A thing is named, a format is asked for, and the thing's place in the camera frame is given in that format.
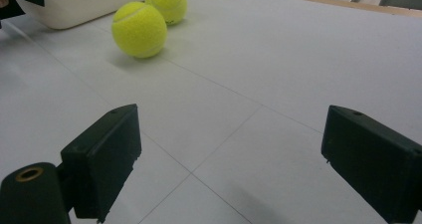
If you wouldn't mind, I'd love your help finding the yellow tennis ball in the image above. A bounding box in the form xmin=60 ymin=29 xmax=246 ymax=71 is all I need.
xmin=111 ymin=1 xmax=168 ymax=59
xmin=144 ymin=0 xmax=188 ymax=27

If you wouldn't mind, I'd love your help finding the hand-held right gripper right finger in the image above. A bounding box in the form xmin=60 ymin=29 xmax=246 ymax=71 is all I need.
xmin=320 ymin=105 xmax=422 ymax=224

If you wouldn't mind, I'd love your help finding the white plastic bin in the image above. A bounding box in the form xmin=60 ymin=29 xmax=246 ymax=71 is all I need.
xmin=14 ymin=0 xmax=152 ymax=30

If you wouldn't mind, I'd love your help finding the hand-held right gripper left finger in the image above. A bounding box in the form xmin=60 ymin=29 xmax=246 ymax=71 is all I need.
xmin=56 ymin=104 xmax=142 ymax=224

